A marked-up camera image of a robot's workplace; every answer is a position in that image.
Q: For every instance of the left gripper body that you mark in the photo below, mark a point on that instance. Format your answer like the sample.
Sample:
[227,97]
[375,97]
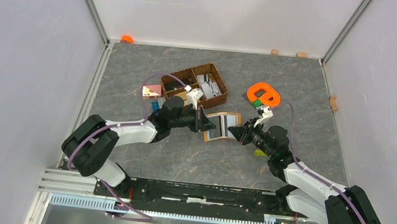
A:
[190,118]

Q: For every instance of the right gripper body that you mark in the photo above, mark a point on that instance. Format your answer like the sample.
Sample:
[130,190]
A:
[255,134]

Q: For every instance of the yellow leather card holder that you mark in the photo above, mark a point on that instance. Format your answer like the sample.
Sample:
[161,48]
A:
[222,121]

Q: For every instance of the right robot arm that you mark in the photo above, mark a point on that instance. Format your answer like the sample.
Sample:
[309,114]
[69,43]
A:
[306,192]

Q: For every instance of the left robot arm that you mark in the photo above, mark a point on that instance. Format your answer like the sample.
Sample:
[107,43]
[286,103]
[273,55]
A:
[89,146]

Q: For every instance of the gold VIP cards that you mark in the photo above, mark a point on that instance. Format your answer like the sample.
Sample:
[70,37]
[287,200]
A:
[183,96]

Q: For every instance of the silver cards pile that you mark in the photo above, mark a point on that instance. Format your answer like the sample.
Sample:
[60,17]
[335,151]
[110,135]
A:
[208,85]

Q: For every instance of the black cards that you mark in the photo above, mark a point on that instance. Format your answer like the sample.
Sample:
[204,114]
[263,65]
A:
[174,84]

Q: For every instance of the pink card box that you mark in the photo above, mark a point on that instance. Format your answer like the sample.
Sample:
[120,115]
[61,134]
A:
[152,91]

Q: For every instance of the pink and green brick stack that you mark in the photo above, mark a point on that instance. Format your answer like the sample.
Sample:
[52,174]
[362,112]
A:
[260,153]

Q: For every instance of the green toy brick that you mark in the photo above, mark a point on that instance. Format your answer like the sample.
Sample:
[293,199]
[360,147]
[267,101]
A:
[257,103]

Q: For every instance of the blue toy brick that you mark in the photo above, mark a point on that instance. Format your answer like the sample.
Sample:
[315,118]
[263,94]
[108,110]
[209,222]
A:
[157,103]

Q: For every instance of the brown woven basket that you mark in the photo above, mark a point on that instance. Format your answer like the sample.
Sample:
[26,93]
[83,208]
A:
[208,68]

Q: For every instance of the wooden block left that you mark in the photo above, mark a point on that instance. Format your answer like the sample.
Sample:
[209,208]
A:
[274,52]

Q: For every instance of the wooden block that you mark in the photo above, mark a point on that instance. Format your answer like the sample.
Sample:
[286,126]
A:
[302,55]
[274,52]

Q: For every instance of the wooden block right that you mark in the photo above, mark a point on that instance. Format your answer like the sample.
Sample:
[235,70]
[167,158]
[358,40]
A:
[302,55]

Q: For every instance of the orange tape roll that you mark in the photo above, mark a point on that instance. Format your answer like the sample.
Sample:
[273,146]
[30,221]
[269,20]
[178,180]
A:
[126,39]

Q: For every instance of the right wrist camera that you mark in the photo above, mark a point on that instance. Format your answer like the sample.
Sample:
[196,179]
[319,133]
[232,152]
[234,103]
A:
[265,113]

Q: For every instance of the orange plastic ring toy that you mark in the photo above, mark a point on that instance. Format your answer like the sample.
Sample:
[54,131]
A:
[265,93]

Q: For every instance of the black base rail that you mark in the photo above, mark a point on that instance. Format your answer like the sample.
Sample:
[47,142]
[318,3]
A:
[201,200]

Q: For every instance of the wooden clip on wall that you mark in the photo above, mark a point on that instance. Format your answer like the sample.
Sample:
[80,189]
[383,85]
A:
[333,103]

